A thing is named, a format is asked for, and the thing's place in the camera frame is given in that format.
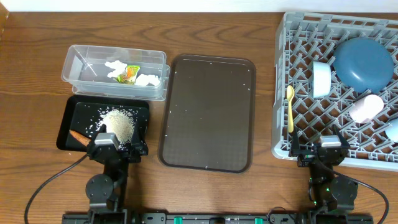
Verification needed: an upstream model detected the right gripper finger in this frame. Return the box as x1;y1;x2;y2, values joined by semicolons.
332;124;350;149
289;129;300;157

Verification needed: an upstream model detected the orange carrot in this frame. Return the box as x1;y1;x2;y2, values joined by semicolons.
69;130;91;146

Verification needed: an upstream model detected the pile of white rice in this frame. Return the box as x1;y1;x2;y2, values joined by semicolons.
84;106;137;150

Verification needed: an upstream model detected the pink cup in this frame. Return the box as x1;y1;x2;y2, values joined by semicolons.
349;95;384;124

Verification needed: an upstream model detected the light blue cup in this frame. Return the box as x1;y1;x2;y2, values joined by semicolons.
385;118;398;142

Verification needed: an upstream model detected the yellow plastic spoon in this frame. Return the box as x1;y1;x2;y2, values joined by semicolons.
286;85;295;133

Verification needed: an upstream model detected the white tissue large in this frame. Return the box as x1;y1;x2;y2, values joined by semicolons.
135;74;160;86

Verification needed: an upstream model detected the yellow green snack wrapper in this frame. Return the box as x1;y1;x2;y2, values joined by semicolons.
115;65;141;85

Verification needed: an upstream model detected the light blue bowl with rice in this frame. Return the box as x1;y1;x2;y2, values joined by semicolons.
312;62;331;98

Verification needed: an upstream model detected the dark blue plate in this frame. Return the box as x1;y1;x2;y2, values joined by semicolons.
333;37;394;93

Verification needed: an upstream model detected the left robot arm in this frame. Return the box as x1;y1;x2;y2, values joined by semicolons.
85;125;148;224

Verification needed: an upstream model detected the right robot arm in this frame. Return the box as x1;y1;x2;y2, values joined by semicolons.
289;125;358;223

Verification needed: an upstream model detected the grey dishwasher rack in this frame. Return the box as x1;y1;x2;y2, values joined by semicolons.
271;12;397;171

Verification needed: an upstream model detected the black tray bin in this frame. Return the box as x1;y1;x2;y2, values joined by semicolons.
56;95;149;152

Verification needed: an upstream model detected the clear plastic bin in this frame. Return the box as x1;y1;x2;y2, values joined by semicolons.
62;45;170;101

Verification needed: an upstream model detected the brown serving tray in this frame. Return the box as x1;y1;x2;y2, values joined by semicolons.
158;54;256;174

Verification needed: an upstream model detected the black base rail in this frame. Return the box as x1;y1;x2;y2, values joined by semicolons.
62;213;374;224

